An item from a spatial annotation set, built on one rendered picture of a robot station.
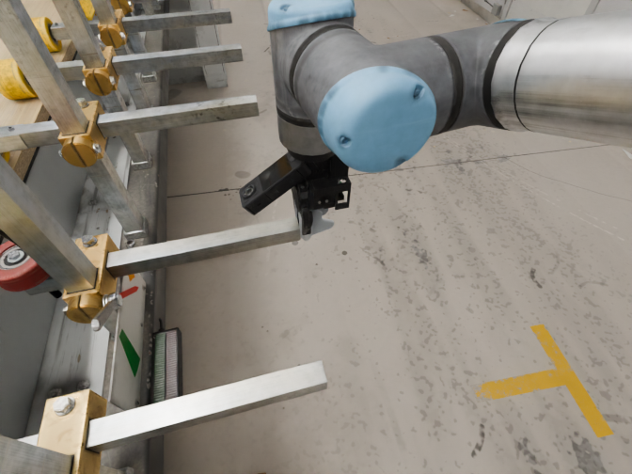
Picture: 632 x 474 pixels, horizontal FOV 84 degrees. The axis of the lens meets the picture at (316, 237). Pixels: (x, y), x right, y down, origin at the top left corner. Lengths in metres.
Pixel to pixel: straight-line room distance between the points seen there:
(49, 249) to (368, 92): 0.43
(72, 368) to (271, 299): 0.85
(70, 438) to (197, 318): 1.06
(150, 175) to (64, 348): 0.45
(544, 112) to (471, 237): 1.56
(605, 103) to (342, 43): 0.20
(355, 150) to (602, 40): 0.17
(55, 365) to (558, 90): 0.89
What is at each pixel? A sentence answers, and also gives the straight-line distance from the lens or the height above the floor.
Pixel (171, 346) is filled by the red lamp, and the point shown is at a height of 0.70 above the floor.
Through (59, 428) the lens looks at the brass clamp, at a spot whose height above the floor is 0.86.
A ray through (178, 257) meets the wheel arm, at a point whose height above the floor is 0.85.
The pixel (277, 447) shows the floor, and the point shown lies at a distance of 1.33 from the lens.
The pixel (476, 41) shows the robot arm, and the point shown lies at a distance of 0.38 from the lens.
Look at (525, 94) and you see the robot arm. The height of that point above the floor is 1.17.
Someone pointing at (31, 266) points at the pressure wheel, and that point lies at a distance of 0.63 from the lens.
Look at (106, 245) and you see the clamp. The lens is 0.66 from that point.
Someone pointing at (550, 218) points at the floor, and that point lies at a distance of 2.15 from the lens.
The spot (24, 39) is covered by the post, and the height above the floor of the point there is 1.12.
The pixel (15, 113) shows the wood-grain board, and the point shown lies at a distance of 1.03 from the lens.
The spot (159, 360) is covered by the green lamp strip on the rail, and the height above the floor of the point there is 0.70.
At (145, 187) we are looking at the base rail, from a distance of 1.01.
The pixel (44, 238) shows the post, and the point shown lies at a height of 0.99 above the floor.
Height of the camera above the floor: 1.31
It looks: 50 degrees down
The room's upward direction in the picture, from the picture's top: straight up
